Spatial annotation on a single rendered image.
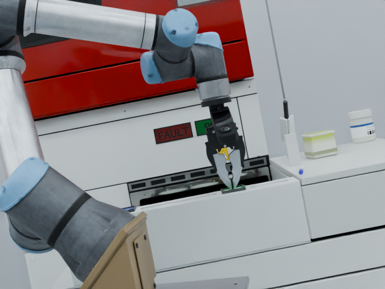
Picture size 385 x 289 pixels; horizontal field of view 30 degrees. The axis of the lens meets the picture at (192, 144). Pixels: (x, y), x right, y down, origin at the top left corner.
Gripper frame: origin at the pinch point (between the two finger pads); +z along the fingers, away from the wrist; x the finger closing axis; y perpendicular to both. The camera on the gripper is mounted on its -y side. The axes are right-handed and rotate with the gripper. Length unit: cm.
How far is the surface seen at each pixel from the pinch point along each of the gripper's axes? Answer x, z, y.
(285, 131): -17.6, -8.1, 25.6
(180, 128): 10, -13, 58
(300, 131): -49, 4, 207
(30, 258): 64, 18, 58
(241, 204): -1.0, 4.6, -4.0
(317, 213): -17.7, 9.8, -3.9
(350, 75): -79, -19, 207
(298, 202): -13.9, 6.6, -4.0
